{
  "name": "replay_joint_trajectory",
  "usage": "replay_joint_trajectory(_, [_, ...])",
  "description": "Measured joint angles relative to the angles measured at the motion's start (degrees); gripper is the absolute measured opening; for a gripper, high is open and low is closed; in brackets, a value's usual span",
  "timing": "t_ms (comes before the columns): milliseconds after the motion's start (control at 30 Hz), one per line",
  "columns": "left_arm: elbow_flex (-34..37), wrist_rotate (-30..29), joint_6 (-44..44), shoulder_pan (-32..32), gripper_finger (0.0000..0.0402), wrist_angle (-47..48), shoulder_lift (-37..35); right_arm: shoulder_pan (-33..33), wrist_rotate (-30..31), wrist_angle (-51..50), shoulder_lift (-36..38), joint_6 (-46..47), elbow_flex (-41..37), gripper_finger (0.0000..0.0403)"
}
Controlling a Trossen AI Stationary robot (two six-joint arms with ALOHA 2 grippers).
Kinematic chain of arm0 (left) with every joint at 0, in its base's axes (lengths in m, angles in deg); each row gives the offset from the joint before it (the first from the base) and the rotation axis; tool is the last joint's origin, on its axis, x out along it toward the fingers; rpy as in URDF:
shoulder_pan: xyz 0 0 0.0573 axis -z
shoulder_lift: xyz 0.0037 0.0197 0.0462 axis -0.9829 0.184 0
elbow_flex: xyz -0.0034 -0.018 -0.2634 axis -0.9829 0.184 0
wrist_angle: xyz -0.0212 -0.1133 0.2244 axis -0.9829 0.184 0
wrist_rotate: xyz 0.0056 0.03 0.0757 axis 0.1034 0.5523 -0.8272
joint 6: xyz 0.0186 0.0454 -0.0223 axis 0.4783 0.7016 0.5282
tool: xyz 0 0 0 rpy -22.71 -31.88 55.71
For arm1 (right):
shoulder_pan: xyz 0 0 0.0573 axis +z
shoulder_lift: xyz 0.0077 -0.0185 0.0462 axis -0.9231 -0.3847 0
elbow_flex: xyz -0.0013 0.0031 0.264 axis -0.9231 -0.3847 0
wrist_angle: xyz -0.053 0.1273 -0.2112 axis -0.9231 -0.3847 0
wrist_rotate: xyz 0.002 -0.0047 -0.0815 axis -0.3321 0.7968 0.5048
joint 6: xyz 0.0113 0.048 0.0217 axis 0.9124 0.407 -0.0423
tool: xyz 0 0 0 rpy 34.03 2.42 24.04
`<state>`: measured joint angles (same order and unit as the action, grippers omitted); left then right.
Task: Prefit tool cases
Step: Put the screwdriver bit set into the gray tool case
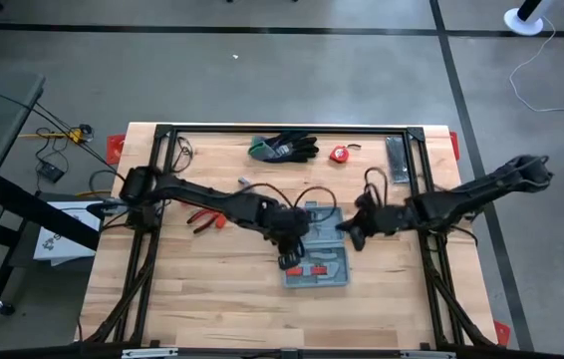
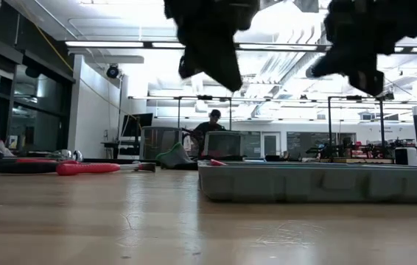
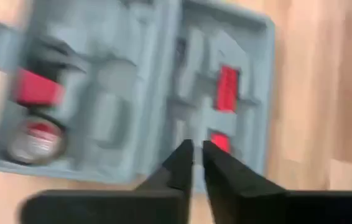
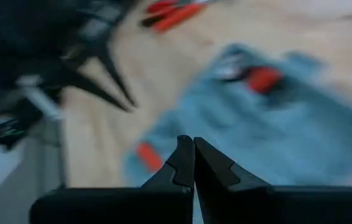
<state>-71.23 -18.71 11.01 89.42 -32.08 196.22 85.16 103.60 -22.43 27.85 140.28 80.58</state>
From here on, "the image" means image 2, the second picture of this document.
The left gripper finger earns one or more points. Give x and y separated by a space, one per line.
219 66
188 68

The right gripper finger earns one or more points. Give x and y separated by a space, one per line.
328 68
368 77

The small red block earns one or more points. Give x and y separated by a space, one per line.
216 162

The grey plastic tool case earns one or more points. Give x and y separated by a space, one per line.
304 184

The red bar tool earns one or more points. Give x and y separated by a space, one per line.
87 168

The black red-tipped long tool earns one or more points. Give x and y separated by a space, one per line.
24 168

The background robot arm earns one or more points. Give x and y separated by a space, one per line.
326 151
402 141

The person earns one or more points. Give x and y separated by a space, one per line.
208 128

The red storage rack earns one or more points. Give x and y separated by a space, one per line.
359 151

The black ceiling spotlight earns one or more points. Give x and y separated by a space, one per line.
112 71

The dark desk monitor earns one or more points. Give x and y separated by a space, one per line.
136 123

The white box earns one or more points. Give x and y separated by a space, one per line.
405 156

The shiny metal object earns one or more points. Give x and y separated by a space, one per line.
66 154

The black stand-mounted camera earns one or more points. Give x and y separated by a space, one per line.
388 97

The black stand frame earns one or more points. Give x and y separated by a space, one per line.
329 121

